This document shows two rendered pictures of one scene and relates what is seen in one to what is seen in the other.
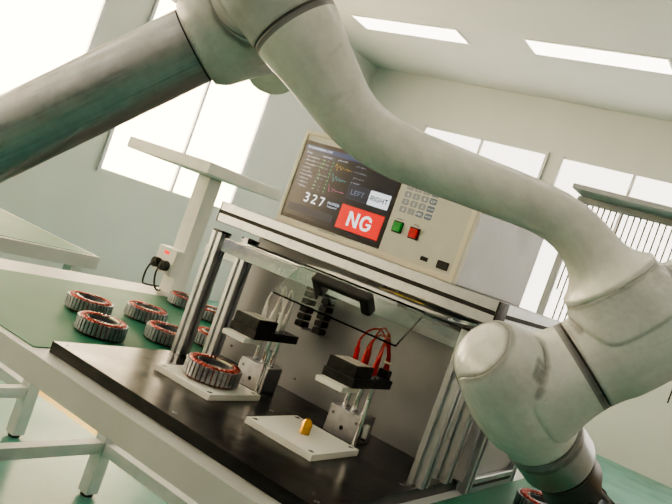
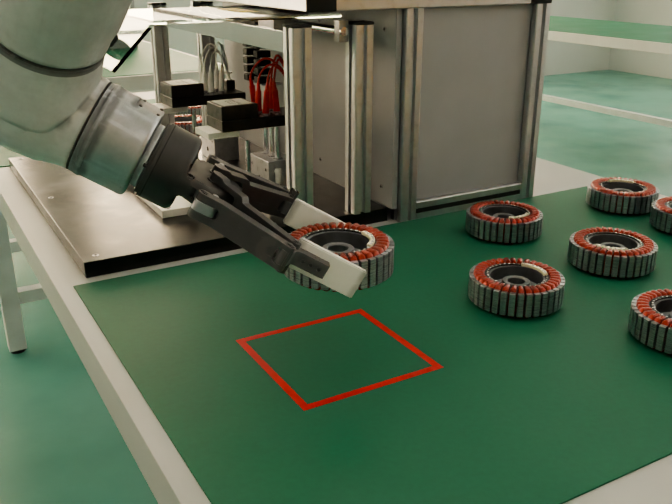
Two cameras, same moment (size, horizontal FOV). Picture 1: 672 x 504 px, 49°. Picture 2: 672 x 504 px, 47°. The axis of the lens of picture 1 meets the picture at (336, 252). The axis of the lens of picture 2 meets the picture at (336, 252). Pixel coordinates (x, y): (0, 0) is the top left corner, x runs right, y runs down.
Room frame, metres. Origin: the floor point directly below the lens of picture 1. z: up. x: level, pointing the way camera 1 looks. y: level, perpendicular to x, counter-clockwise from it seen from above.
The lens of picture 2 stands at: (0.30, -0.79, 1.14)
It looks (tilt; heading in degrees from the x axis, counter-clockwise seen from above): 21 degrees down; 26
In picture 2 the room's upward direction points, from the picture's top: straight up
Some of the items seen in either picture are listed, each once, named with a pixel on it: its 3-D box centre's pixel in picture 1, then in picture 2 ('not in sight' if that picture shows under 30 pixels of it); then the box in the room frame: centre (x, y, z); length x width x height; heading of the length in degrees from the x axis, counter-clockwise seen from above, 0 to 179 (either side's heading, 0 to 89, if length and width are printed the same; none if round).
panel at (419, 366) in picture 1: (350, 344); (296, 84); (1.55, -0.09, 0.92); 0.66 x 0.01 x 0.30; 56
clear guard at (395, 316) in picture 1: (386, 311); (201, 33); (1.24, -0.12, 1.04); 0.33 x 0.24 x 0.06; 146
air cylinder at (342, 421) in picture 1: (349, 423); (272, 170); (1.39, -0.13, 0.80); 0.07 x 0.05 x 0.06; 56
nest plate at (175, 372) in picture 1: (208, 382); not in sight; (1.41, 0.15, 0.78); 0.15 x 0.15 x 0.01; 56
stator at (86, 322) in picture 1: (101, 326); not in sight; (1.58, 0.43, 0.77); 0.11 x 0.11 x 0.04
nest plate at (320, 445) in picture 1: (302, 436); (192, 195); (1.27, -0.05, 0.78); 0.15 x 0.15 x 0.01; 56
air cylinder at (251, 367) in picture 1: (258, 374); (219, 143); (1.53, 0.07, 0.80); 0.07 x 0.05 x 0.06; 56
